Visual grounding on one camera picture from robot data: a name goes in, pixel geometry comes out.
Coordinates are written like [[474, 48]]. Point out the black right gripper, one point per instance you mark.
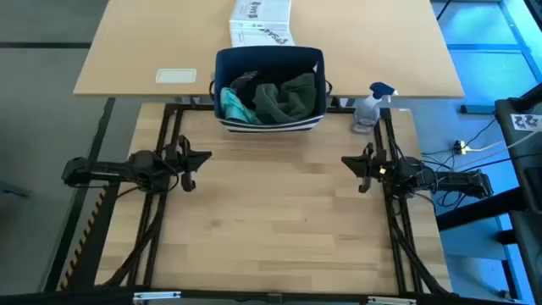
[[383, 167]]

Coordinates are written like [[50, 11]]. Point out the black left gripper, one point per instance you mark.
[[175, 163]]

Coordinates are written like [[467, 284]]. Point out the dark green button shirt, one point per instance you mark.
[[292, 101]]

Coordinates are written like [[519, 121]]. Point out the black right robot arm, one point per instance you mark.
[[457, 180]]

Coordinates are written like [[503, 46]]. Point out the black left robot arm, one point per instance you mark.
[[106, 169]]

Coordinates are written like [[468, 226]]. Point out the navy white-striped fabric bin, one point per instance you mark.
[[271, 59]]

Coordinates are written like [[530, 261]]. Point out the clear spray bottle blue trigger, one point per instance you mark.
[[366, 114]]

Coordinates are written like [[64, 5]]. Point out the teal garment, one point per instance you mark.
[[233, 108]]

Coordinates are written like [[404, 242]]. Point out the white rectangular plate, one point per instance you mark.
[[175, 75]]

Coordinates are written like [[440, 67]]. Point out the grey garment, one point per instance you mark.
[[243, 79]]

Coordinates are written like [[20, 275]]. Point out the black floor beam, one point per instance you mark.
[[103, 123]]

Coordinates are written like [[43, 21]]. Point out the yellow black power plug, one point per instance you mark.
[[459, 147]]

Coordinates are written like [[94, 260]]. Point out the light wooden desk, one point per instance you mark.
[[381, 51]]

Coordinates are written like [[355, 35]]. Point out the black cart crossbar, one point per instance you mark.
[[478, 209]]

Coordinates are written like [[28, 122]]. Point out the yellow black hazard tape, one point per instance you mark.
[[82, 241]]

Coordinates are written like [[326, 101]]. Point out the white printed cardboard box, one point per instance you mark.
[[260, 21]]

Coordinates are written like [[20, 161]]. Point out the white printed sticker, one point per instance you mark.
[[525, 122]]

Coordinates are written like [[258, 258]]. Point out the black equipment cart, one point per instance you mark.
[[529, 190]]

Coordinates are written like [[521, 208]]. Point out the silver metal bracket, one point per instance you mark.
[[156, 295], [391, 301]]

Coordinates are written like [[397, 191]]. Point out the black edge rail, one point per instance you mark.
[[63, 297]]

